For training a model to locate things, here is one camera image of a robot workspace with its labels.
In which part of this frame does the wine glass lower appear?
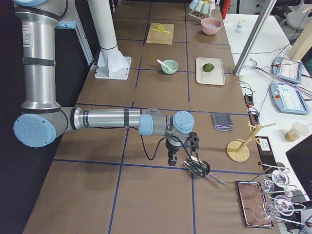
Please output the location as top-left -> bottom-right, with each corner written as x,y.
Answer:
252,195 -> 294,221

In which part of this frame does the pink bowl with ice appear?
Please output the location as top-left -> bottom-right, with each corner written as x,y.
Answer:
200,18 -> 222,36

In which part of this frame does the green avocado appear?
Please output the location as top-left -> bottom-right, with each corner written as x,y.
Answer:
202,63 -> 215,73

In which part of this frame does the wine glass upper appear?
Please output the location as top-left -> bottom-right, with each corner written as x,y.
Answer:
253,169 -> 289,194

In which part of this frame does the iced coffee plastic cup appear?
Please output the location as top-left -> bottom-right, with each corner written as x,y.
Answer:
284,122 -> 310,142

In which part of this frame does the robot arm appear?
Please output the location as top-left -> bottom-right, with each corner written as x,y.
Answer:
13,0 -> 198,166

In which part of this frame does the black framed tray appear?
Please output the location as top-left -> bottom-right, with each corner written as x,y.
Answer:
236,180 -> 274,229

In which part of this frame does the white cup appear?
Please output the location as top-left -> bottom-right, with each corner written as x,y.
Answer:
195,0 -> 204,11

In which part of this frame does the blue cup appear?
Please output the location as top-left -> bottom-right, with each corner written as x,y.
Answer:
189,0 -> 199,10

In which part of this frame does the folded grey cloth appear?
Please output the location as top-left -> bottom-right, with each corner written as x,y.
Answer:
212,113 -> 234,131

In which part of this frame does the aluminium frame post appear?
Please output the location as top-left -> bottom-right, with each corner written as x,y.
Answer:
233,0 -> 282,76

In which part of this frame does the sage green cup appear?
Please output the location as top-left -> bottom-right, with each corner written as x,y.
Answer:
200,1 -> 210,15

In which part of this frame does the metal glass hanger rack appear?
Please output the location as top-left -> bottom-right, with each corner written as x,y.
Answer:
257,161 -> 312,233

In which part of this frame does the metal scoop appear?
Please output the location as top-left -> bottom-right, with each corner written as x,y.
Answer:
184,156 -> 226,186

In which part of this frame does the white plastic spoon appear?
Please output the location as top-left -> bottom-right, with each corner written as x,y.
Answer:
157,59 -> 172,70

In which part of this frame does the bamboo cutting board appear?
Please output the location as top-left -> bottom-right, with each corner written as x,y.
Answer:
146,22 -> 174,45

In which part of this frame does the black power adapter box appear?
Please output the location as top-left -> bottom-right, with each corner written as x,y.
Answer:
256,136 -> 276,166

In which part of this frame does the black power strip near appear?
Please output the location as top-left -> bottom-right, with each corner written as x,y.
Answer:
247,107 -> 260,125

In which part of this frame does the wooden stand with round base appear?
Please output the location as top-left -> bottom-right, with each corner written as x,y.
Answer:
226,122 -> 275,162

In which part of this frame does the yellow plastic knife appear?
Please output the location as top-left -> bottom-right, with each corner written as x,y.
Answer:
153,28 -> 170,33

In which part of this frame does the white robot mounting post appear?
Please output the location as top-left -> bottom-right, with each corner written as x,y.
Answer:
88,0 -> 132,80

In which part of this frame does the paper cup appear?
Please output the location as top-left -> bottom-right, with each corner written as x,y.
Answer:
236,19 -> 246,33

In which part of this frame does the wine glass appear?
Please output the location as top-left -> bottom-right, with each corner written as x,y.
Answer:
253,169 -> 289,194
252,195 -> 294,221

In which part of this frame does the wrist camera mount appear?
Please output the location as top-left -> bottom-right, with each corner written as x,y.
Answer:
184,132 -> 199,153

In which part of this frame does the black power strip far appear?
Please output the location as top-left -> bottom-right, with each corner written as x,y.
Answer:
243,94 -> 254,107

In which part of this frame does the wire cup rack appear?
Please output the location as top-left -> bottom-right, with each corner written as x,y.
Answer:
188,10 -> 213,20

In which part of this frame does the black power strip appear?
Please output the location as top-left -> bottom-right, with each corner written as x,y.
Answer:
243,94 -> 254,107
247,107 -> 260,125

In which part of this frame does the teach pendant tablet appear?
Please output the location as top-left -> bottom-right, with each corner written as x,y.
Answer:
272,57 -> 303,84
270,82 -> 310,115

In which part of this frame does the far teach pendant tablet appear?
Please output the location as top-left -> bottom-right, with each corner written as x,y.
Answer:
272,57 -> 303,84

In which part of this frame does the white reacher grabber tool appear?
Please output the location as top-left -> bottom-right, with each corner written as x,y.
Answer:
250,58 -> 312,98

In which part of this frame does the cream rabbit tray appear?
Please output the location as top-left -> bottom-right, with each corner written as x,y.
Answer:
195,58 -> 225,86

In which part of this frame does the mint green bowl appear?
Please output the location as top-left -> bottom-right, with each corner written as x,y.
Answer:
161,59 -> 178,75

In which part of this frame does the near teach pendant tablet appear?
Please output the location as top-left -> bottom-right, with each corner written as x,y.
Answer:
270,82 -> 310,115

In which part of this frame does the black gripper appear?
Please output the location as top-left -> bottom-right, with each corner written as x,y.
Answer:
165,138 -> 182,166

